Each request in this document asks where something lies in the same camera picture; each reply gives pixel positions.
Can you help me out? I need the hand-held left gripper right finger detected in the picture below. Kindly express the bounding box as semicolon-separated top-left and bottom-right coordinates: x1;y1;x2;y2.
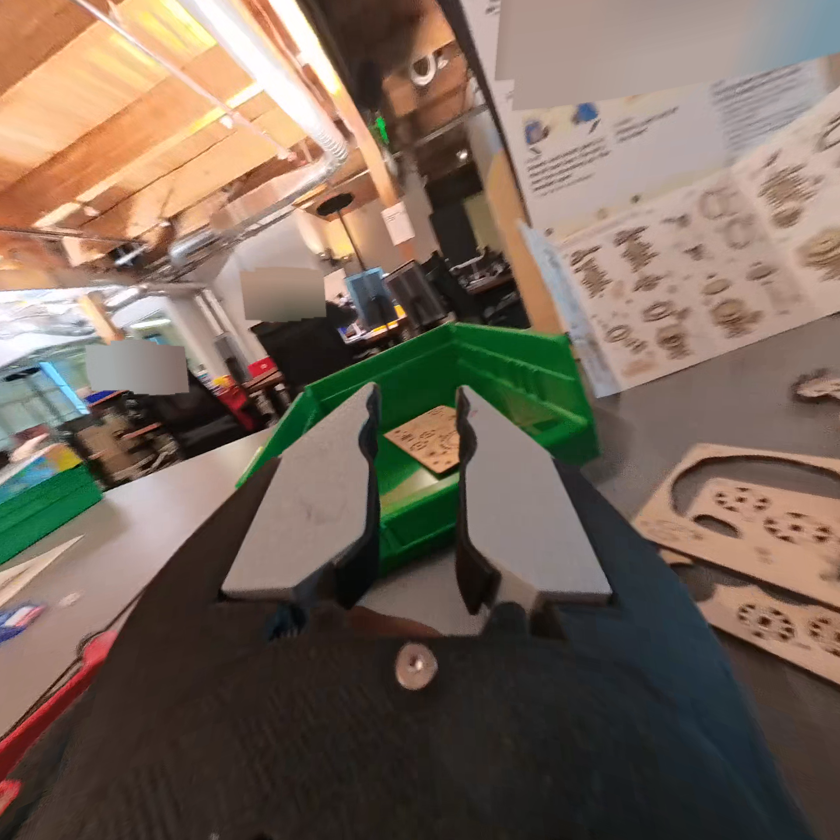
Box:
455;386;613;614

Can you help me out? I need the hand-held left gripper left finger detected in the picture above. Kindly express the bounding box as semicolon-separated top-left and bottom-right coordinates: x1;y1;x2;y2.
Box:
222;382;383;610

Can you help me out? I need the laser-cut wooden parts sheet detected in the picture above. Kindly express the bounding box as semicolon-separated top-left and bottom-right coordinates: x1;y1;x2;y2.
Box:
384;405;460;475

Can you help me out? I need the green plastic bin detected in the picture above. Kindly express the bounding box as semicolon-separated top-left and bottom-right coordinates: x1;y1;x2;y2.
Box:
0;459;104;567
236;322;599;578

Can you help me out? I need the small wooden model piece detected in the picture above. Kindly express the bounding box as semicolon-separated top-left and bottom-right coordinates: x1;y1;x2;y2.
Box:
791;371;840;403

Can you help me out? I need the wooden sheet with large cutout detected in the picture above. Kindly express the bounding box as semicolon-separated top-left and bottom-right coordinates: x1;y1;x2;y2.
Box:
633;443;840;585

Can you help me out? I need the grey desk panel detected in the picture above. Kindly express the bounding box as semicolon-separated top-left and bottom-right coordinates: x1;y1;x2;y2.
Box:
384;260;437;327

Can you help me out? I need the pale wooden board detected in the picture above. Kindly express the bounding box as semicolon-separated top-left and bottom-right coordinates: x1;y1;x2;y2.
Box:
486;152;567;336

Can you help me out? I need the white paper sheet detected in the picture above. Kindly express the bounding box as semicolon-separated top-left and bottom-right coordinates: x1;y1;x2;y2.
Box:
0;535;85;608

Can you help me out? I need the white paper sign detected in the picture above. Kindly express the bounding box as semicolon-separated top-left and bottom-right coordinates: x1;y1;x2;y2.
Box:
381;202;416;247

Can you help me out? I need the folded assembly diagram sheet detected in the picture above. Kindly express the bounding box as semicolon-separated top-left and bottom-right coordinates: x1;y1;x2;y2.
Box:
558;108;840;398

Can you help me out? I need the wooden sheet with gear cutouts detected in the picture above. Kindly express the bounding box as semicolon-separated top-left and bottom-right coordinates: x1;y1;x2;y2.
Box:
663;550;840;686

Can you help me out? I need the black floor lamp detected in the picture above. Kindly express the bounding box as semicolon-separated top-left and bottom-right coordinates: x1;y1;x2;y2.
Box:
316;193;368;277

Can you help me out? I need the blue and red card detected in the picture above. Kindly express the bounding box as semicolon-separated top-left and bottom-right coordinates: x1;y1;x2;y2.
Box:
0;602;46;644

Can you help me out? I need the white instruction sheet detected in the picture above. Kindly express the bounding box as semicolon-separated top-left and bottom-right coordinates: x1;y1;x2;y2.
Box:
459;0;840;244

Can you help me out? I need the silver ventilation duct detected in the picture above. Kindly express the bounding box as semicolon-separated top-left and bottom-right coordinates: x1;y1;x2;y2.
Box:
167;0;352;263

